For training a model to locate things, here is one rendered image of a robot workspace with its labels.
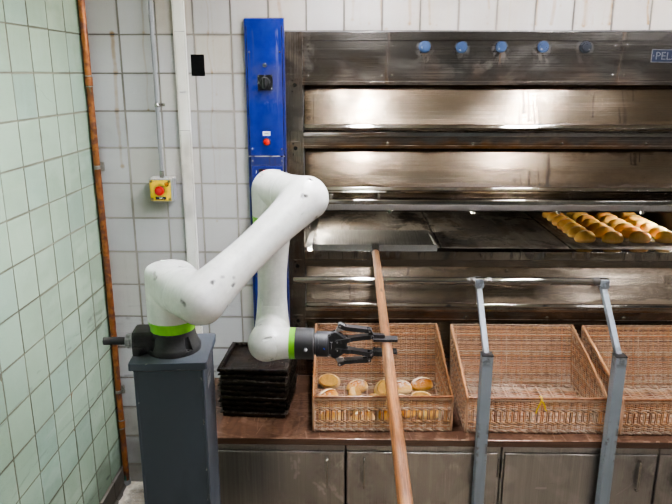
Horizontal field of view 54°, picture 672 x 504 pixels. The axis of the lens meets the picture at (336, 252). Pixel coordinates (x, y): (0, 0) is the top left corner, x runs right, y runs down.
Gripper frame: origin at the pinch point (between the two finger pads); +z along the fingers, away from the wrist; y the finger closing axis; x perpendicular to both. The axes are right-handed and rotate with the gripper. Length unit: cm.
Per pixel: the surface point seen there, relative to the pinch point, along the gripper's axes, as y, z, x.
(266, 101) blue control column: -65, -46, -99
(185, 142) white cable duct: -48, -81, -100
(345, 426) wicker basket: 57, -12, -54
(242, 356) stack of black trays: 40, -56, -78
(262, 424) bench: 60, -45, -58
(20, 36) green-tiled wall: -87, -121, -49
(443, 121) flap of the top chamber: -57, 27, -101
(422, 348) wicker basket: 43, 22, -97
